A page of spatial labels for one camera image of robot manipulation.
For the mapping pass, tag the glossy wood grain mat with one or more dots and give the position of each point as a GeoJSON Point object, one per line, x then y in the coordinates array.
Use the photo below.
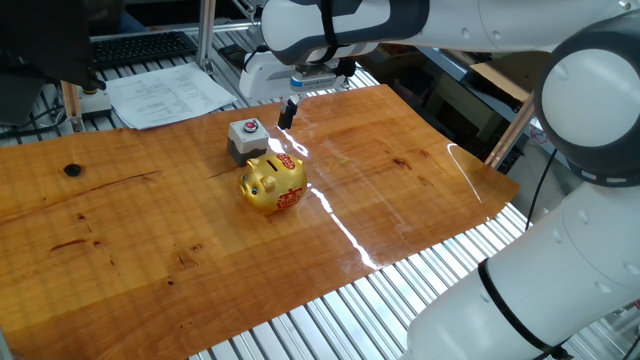
{"type": "Point", "coordinates": [150, 225]}

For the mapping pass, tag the brown cardboard sheet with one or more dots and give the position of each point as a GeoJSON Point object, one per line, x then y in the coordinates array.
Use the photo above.
{"type": "Point", "coordinates": [510, 75]}

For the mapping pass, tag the black computer keyboard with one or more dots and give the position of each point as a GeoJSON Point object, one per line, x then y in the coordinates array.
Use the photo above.
{"type": "Point", "coordinates": [140, 49]}

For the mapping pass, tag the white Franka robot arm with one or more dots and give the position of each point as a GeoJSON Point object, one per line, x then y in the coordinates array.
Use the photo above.
{"type": "Point", "coordinates": [575, 280]}

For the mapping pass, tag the small white box brass knob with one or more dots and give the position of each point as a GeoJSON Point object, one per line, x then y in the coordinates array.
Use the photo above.
{"type": "Point", "coordinates": [95, 105]}

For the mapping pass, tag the black monitor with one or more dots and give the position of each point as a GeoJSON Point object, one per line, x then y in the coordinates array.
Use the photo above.
{"type": "Point", "coordinates": [40, 40]}

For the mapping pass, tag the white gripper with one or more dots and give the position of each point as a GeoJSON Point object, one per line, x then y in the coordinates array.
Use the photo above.
{"type": "Point", "coordinates": [260, 77]}

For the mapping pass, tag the aluminium frame post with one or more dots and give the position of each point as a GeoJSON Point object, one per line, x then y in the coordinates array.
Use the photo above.
{"type": "Point", "coordinates": [205, 35]}

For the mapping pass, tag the golden piggy bank red print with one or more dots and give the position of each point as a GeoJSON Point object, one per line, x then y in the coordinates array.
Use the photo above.
{"type": "Point", "coordinates": [275, 187]}

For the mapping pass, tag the silver wrist camera blue cap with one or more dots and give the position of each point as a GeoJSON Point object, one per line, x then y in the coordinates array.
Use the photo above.
{"type": "Point", "coordinates": [312, 82]}

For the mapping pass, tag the wooden slat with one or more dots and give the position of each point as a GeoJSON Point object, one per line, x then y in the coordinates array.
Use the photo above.
{"type": "Point", "coordinates": [507, 135]}
{"type": "Point", "coordinates": [70, 105]}

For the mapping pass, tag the blue jeans leg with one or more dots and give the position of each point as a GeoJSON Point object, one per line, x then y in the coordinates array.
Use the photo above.
{"type": "Point", "coordinates": [131, 24]}

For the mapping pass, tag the printed white paper sheets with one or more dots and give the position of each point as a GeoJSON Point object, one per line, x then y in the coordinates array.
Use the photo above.
{"type": "Point", "coordinates": [165, 95]}

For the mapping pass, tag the grey box red push button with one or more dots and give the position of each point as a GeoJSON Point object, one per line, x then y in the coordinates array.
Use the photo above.
{"type": "Point", "coordinates": [247, 142]}

